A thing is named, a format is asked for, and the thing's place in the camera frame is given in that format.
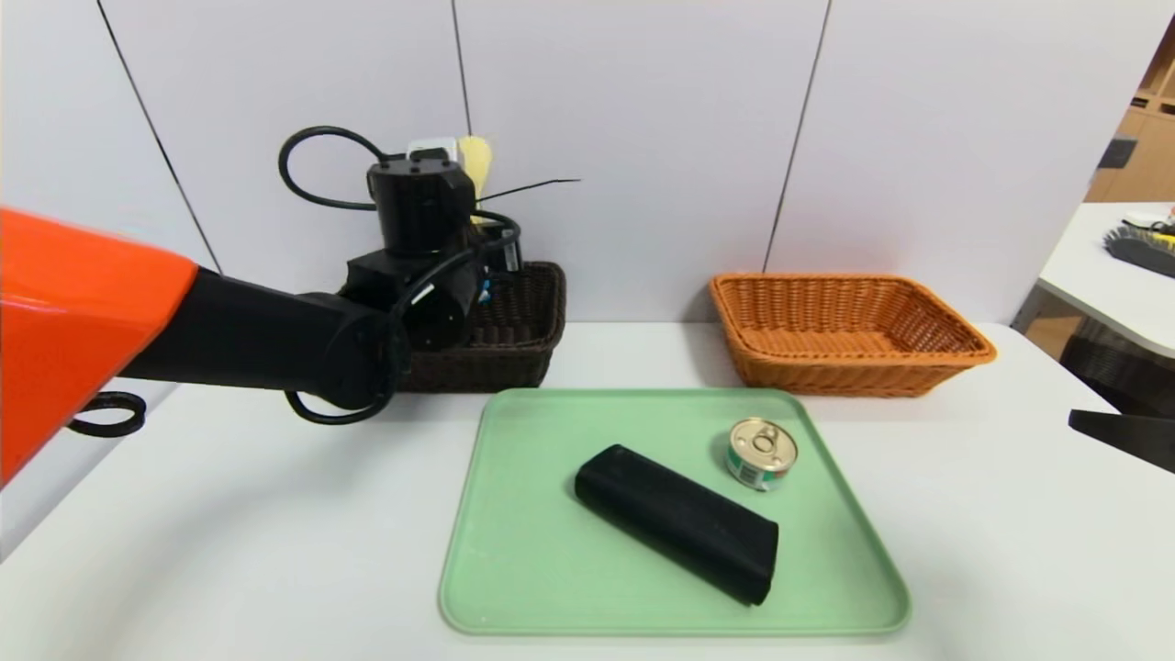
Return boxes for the orange wicker basket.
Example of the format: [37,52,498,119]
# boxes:
[708,273,998,398]

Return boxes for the thin black cable tie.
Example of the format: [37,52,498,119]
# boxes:
[477,178,582,204]

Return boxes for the light wooden shelf unit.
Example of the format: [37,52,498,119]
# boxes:
[1081,11,1175,205]

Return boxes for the black smooth camera cable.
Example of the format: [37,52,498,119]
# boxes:
[278,126,522,426]

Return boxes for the light green plastic tray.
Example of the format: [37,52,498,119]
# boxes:
[439,387,912,637]

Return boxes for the black bristle brush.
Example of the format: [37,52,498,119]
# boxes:
[1102,225,1175,279]

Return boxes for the dark brown wicker basket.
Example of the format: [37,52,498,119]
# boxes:
[399,261,567,394]

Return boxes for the small tin can with pull-tab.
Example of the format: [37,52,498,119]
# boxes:
[725,418,800,492]

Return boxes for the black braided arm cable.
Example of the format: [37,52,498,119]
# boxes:
[69,392,146,437]

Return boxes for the dark woven bin under table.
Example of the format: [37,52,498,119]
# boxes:
[1060,319,1175,416]

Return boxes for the wooden spoon with blue handle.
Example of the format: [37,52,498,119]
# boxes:
[457,135,494,226]

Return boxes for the white side table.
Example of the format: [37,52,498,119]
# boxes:
[1010,202,1175,359]

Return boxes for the black rectangular soft case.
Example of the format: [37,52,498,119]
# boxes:
[574,445,780,607]

